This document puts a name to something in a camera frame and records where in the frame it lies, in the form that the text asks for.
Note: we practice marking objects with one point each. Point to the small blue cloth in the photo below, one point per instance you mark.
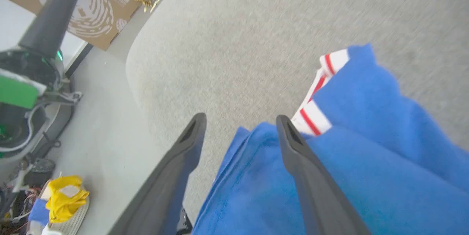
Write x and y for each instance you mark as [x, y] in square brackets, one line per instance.
[38, 211]

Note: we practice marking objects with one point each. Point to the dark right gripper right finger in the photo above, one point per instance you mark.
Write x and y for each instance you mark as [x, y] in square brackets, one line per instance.
[322, 198]

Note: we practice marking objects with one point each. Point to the brown printed cardboard box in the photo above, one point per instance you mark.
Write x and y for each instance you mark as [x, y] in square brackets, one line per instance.
[106, 18]

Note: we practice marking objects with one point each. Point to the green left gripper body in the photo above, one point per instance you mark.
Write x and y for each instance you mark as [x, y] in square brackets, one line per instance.
[16, 92]

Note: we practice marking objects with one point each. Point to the yellow crumpled cloth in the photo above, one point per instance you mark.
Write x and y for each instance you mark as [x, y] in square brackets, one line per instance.
[66, 198]

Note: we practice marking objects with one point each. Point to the grey fabric sofa seat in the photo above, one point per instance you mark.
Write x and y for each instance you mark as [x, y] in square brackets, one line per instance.
[238, 44]

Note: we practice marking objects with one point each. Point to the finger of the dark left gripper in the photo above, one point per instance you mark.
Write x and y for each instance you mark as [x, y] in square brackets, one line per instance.
[55, 18]

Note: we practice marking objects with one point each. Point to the white mesh laundry basket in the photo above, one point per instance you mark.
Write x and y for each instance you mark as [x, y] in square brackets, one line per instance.
[73, 220]

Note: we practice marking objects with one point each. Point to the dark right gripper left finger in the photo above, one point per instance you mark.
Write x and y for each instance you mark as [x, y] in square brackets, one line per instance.
[161, 191]

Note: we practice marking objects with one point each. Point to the blue white red-striped shirt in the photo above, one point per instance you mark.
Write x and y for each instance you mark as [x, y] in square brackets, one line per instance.
[384, 172]

